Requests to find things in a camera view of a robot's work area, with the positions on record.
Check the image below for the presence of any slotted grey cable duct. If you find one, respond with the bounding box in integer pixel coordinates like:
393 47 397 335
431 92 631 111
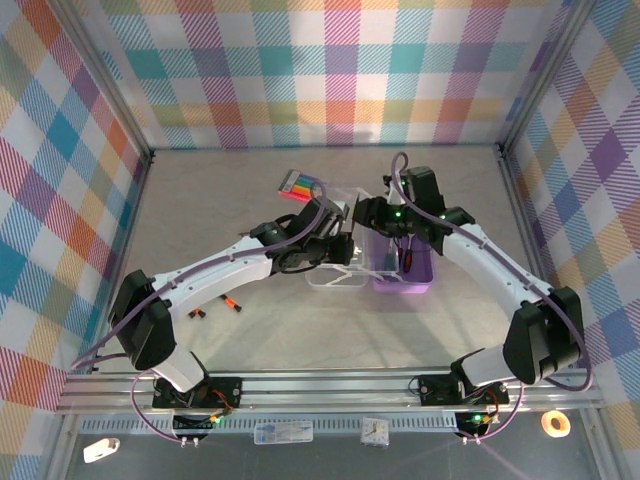
78 415 501 437

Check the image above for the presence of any white label tag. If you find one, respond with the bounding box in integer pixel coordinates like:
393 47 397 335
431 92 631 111
253 421 315 446

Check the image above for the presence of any small white plastic object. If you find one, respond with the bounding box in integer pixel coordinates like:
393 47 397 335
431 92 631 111
82 437 122 464

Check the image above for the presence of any small white square clock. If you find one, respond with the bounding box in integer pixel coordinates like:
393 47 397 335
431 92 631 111
359 415 390 446

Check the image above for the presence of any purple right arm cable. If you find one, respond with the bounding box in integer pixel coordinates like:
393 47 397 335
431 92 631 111
391 151 595 446

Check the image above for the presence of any aluminium side rail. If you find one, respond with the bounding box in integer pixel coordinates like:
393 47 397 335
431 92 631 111
88 152 155 375
497 144 570 365

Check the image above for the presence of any purple plastic bin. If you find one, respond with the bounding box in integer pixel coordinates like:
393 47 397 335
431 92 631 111
305 224 436 296

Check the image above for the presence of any orange tape roll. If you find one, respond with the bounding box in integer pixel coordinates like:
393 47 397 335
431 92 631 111
540 410 572 439

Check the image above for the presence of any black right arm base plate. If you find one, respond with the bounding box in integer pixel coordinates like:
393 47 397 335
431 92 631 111
415 373 511 407

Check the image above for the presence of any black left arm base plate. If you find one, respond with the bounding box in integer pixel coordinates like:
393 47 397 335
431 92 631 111
151 375 245 411

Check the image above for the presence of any black controller board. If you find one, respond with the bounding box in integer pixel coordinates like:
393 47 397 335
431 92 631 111
455 410 503 437
171 413 224 437

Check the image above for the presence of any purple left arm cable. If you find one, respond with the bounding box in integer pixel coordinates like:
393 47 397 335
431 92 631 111
72 179 331 444

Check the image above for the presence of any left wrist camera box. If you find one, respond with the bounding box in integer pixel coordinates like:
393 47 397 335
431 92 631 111
327 199 351 225

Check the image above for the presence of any clear plastic insert tray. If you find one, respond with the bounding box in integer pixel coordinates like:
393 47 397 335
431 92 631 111
327 185 402 276

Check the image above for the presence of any coloured marker pen pack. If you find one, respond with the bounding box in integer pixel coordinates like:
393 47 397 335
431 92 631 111
276 168 327 204

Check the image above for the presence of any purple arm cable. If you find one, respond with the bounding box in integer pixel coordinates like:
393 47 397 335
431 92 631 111
391 151 595 446
72 179 331 444

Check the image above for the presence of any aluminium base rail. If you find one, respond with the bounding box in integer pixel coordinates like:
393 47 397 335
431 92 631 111
53 367 607 416

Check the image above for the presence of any aluminium frame post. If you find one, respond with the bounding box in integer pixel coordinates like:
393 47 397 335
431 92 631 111
44 0 155 174
497 0 600 157

